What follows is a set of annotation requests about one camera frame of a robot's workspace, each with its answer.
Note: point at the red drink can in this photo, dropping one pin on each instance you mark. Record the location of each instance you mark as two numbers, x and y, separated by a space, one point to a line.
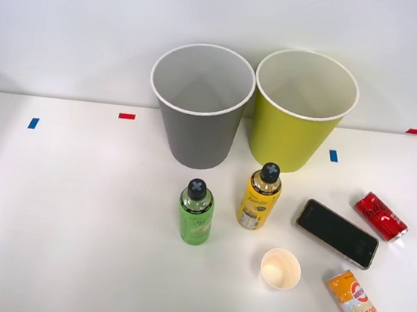
380 217

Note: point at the yellow-green plastic waste bin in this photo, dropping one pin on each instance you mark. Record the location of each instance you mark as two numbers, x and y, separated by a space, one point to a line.
286 139

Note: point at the grey plastic waste bin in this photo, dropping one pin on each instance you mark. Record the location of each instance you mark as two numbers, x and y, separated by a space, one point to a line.
199 139

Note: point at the green-label plastic bottle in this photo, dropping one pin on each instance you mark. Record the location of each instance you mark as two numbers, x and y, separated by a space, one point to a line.
195 223

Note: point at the white paper cup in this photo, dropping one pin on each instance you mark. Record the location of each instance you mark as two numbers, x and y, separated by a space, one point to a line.
279 275

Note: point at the black smartphone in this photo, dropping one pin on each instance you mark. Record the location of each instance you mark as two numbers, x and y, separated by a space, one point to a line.
336 232

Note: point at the yellow-label plastic bottle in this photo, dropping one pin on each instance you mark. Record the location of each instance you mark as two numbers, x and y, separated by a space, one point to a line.
257 204

